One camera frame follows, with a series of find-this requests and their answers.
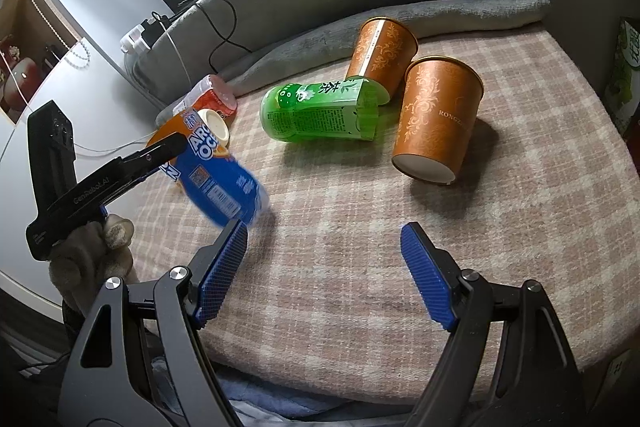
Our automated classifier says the blue orange Arctic Ocean cup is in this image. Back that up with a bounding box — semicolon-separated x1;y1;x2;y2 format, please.
148;108;269;227

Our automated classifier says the orange paper cup front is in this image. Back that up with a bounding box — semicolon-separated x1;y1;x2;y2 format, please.
392;56;484;185

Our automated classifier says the orange red snack cup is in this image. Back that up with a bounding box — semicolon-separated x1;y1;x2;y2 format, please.
171;75;238;118

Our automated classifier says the gloved left hand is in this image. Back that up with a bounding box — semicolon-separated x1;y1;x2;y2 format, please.
49;213;139;317

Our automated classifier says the orange paper cup rear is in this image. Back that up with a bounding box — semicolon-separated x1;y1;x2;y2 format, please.
345;17;419;105

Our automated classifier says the white plastic cup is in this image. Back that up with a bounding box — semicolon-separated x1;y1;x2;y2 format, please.
198;108;230;146

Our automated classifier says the white power strip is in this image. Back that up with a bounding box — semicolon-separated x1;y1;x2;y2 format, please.
119;24;150;55

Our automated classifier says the green paper bag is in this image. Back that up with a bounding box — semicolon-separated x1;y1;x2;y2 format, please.
603;17;639;134

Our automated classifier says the black cable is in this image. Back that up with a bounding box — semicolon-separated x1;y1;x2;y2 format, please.
152;0;254;76

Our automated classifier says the white bead curtain chain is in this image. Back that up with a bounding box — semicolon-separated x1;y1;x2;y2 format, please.
12;0;92;70

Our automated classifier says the orange paper cup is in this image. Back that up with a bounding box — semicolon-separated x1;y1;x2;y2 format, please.
345;17;419;105
392;56;484;185

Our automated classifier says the green tea cup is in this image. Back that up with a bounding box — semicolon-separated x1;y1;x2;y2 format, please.
259;76;390;142

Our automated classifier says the red white vase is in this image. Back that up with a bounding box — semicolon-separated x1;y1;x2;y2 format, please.
1;35;42;114

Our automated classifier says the white cable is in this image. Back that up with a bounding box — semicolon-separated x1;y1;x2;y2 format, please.
0;26;194;158

